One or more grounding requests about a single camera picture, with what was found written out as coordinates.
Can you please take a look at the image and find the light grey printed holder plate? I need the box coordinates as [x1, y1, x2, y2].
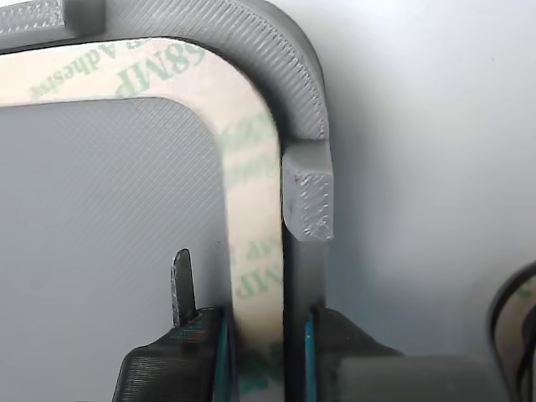
[0, 0, 337, 402]

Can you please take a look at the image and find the stack of rectangular gaskets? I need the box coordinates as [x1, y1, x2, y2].
[0, 35, 286, 402]

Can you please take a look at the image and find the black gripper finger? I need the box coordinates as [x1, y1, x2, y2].
[111, 249, 243, 402]
[303, 307, 405, 402]

